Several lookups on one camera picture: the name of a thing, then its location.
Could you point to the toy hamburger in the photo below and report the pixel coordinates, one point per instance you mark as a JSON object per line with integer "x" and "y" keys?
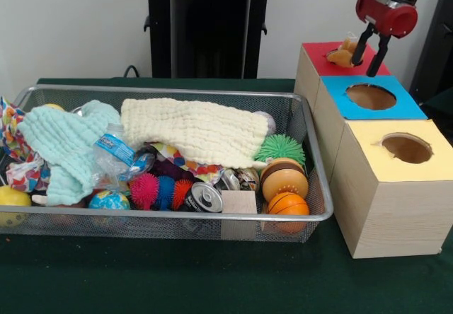
{"x": 285, "y": 181}

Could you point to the wooden three-hole sorting box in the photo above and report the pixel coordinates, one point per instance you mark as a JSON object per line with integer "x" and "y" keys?
{"x": 389, "y": 215}

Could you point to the mint waffle cloth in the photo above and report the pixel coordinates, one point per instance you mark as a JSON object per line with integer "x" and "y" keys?
{"x": 60, "y": 144}

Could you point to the cream waffle cloth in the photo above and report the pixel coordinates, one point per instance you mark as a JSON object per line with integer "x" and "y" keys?
{"x": 198, "y": 130}

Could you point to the black drink can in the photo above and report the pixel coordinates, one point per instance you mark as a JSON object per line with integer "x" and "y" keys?
{"x": 203, "y": 197}

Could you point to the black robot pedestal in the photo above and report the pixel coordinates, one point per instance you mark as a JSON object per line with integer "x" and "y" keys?
{"x": 212, "y": 27}

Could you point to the blue green globe ball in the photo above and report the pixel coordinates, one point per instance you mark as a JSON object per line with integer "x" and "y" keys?
{"x": 109, "y": 201}

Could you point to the red blue pink spiky toy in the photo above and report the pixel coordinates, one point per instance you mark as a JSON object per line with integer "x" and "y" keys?
{"x": 145, "y": 186}

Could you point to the plain wooden block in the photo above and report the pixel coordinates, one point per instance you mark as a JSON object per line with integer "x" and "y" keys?
{"x": 239, "y": 202}

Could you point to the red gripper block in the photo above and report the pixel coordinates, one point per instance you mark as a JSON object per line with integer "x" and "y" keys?
{"x": 393, "y": 18}

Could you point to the green spiky rubber ball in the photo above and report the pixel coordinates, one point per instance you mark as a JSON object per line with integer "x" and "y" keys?
{"x": 281, "y": 148}

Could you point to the yellow-brown plush toy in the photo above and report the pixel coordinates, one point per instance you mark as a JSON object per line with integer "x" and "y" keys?
{"x": 339, "y": 56}

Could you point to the crushed clear water bottle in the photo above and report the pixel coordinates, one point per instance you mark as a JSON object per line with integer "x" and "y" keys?
{"x": 117, "y": 151}

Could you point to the dark green tablecloth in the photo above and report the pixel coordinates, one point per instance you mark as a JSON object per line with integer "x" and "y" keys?
{"x": 177, "y": 278}

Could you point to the side table with green cloth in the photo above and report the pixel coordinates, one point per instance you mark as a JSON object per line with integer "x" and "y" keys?
{"x": 442, "y": 105}

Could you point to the orange toy basketball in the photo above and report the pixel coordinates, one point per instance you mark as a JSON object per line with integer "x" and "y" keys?
{"x": 288, "y": 206}

